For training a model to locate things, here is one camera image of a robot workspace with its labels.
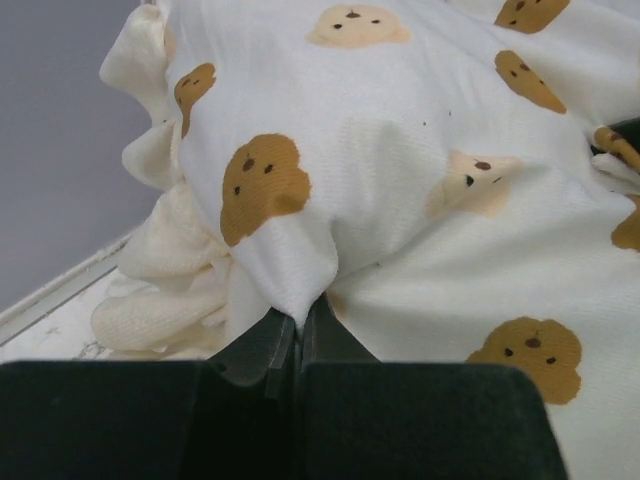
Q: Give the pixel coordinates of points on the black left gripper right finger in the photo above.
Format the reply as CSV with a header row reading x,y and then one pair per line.
x,y
361,418

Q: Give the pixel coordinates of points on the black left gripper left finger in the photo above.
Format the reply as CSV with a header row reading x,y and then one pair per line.
x,y
226,417

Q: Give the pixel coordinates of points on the large bear print cushion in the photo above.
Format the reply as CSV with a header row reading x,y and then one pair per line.
x,y
449,173

